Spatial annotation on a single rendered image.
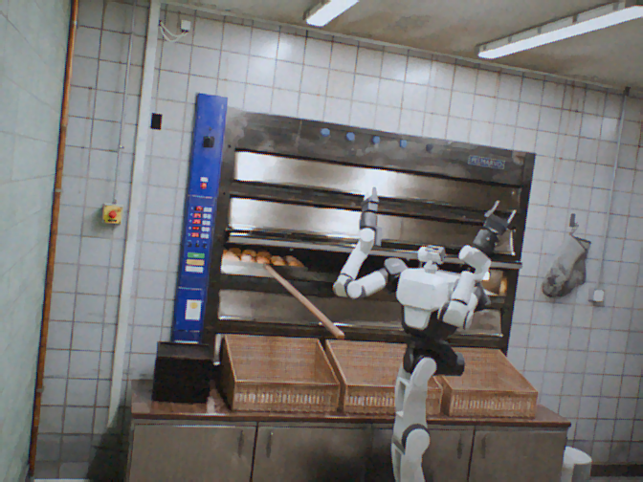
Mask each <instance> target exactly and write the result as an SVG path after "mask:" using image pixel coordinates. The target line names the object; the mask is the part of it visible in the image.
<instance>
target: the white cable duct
mask: <svg viewBox="0 0 643 482"><path fill-rule="evenodd" d="M160 7H161V0H151V5H150V15H149V24H148V34H147V42H146V52H145V62H144V79H143V89H142V98H141V108H140V116H139V126H138V136H137V144H136V154H135V163H134V173H133V182H132V191H131V201H130V211H129V219H128V229H127V238H126V248H125V257H124V266H123V276H122V293H121V303H120V312H119V321H118V331H117V340H116V350H115V359H114V368H113V378H112V387H111V396H110V406H109V415H108V424H107V427H117V422H118V412H119V403H120V394H121V384H122V367H123V357H124V348H125V339H126V330H127V321H128V311H129V302H130V293H131V283H132V274H133V265H134V256H135V247H136V237H137V228H138V219H139V209H140V201H141V191H142V181H143V173H144V154H145V146H146V136H147V127H148V118H149V108H150V100H151V90H152V80H153V72H154V62H155V53H156V44H157V34H158V26H159V16H160Z"/></svg>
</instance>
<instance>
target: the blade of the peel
mask: <svg viewBox="0 0 643 482"><path fill-rule="evenodd" d="M222 264H228V265H238V266H249V267H259V268H263V263H256V262H246V261H235V260H225V259H222ZM270 265H271V267H272V268H273V269H282V270H292V271H304V272H307V271H308V267H305V266H304V267H299V266H288V265H278V264H270Z"/></svg>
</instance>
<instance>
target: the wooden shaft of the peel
mask: <svg viewBox="0 0 643 482"><path fill-rule="evenodd" d="M266 269H267V270H268V271H269V272H270V273H271V274H272V275H273V276H274V277H275V278H276V279H277V280H278V281H279V282H280V283H281V284H282V285H283V286H284V287H285V288H286V289H287V290H288V291H289V292H290V293H291V294H292V295H293V296H294V297H295V298H296V299H297V300H298V301H299V302H300V303H301V304H302V305H303V306H304V307H305V308H306V309H307V310H308V311H309V312H311V313H312V314H313V315H314V316H315V317H316V318H317V319H318V320H319V321H320V322H321V323H322V324H323V325H324V326H325V327H326V328H327V329H328V330H329V331H330V332H331V333H332V334H333V335H334V336H335V337H336V338H337V339H338V340H343V339H344V333H343V332H342V331H341V330H339V329H338V328H337V327H336V326H335V325H334V324H333V323H332V322H331V321H330V320H329V319H328V318H326V317H325V316H324V315H323V314H322V313H321V312H320V311H319V310H318V309H317V308H316V307H314V306H313V305H312V304H311V303H310V302H309V301H308V300H307V299H306V298H305V297H304V296H302V295H301V294H300V293H299V292H298V291H297V290H296V289H295V288H294V287H293V286H292V285H290V284H289V283H288V282H287V281H286V280H285V279H284V278H283V277H282V276H281V275H280V274H278V273H277V272H276V271H275V270H274V269H273V268H272V267H271V266H270V265H267V266H266Z"/></svg>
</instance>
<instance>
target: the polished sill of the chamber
mask: <svg viewBox="0 0 643 482"><path fill-rule="evenodd" d="M284 279H285V280H286V281H287V282H288V283H289V284H290V285H292V286H293V287H294V288H306V289H319V290H331V291H334V284H335V283H336V282H325V281H314V280H302V279H290V278H284ZM220 282H232V283H245V284H256V285H269V286H281V287H284V286H283V285H282V284H281V283H280V282H279V281H278V280H277V279H276V278H275V277H267V276H254V275H243V274H221V276H220ZM374 294H380V295H387V293H386V291H385V290H384V289H382V290H380V291H378V292H376V293H374ZM487 297H488V298H489V300H490V302H491V303H503V304H504V302H505V297H503V296H491V295H487Z"/></svg>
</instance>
